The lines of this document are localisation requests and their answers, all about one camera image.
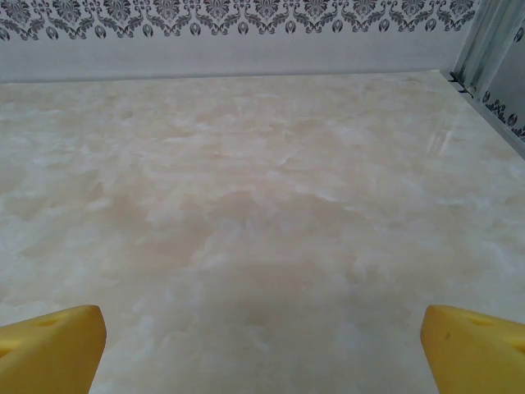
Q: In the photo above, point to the aluminium corner post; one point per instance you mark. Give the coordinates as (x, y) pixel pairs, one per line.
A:
(484, 41)

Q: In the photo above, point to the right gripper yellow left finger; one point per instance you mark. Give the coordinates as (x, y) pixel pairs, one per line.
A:
(49, 353)

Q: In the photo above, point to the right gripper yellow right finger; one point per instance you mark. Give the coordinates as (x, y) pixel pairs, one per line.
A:
(476, 357)

